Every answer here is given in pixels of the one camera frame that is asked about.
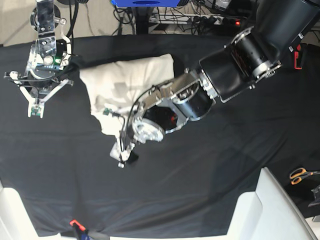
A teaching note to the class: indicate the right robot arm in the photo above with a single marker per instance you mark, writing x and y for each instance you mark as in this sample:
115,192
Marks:
48,62

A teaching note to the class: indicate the blue plastic box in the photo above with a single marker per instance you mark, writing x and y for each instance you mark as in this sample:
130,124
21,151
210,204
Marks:
145,3

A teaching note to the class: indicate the white cotton T-shirt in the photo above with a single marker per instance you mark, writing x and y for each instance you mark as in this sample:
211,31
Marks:
113,88

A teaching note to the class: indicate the orange black clamp right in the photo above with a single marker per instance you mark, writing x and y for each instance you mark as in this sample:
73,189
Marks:
298,57

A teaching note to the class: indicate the orange clamp bottom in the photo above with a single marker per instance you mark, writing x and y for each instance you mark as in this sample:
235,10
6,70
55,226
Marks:
75,223

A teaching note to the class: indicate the black device at edge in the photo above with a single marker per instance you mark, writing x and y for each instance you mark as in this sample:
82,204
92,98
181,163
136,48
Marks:
316,195

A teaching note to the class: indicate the orange handled scissors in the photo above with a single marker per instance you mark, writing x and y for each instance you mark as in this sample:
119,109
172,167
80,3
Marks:
300,174

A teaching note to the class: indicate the white power strip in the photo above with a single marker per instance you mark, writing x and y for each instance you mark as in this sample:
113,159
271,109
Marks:
183,19

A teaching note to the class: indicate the black power strip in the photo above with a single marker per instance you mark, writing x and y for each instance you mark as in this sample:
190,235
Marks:
233,21

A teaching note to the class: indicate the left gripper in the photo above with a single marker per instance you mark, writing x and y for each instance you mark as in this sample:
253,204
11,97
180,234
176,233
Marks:
121,151

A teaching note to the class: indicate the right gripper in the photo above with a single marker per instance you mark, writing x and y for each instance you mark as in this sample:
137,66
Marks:
35,95

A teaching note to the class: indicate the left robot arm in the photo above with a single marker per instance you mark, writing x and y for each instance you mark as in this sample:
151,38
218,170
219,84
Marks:
254,54

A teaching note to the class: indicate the black table cloth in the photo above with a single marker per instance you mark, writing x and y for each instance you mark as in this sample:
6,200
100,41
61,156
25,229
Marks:
185,186

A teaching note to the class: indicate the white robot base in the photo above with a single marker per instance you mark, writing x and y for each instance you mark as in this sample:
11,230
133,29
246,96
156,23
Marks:
268,213
15,223

